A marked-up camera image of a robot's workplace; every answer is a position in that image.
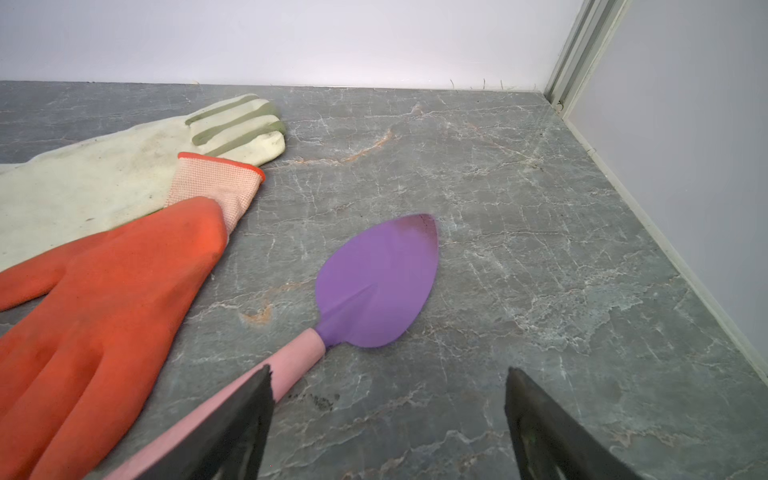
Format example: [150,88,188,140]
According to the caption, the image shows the cream work glove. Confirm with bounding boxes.
[1,94,287,269]

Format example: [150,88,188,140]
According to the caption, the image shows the red rubber glove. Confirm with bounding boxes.
[1,153,265,479]

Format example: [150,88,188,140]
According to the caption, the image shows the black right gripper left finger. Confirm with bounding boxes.
[139,365,275,479]

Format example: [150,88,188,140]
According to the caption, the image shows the purple trowel pink handle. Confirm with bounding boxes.
[110,213,439,479]

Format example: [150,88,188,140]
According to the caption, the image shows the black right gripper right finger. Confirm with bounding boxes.
[505,368,641,480]

